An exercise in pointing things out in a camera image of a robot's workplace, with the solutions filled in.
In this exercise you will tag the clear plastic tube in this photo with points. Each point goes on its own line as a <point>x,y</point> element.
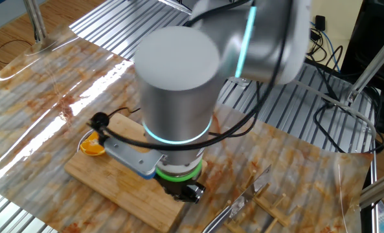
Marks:
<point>327,97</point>

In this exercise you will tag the wooden peg rack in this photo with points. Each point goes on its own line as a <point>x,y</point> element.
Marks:
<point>272,204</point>

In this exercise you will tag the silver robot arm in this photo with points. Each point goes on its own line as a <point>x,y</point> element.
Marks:
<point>178,97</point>

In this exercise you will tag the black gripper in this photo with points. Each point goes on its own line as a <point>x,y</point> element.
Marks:
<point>175,189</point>

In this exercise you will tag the thin aluminium frame post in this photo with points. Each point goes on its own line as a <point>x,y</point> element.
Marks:
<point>374,194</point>

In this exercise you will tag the bamboo cutting board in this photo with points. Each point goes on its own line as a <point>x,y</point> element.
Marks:
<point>114,184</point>

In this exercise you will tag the marble pattern plastic mat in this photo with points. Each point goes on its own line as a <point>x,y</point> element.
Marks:
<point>49,129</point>

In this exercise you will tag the steel cleaver knife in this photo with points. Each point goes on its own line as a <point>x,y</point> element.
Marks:
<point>240,202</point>

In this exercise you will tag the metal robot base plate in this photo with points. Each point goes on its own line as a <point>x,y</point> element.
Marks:
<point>240,81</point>

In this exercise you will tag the black power adapter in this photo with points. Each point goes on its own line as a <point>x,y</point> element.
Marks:
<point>320,23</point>

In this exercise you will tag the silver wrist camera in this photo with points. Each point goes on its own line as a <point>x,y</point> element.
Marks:
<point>133,158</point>

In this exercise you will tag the cut orange piece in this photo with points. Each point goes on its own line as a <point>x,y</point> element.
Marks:
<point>91,149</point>

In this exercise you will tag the black equipment case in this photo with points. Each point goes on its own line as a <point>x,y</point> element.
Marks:
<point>373,48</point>

